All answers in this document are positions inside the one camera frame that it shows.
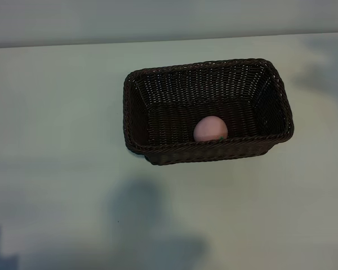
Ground dark brown wicker basket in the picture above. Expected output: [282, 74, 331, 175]
[123, 58, 295, 166]

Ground pink peach with green leaf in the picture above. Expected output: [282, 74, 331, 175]
[193, 115, 229, 142]

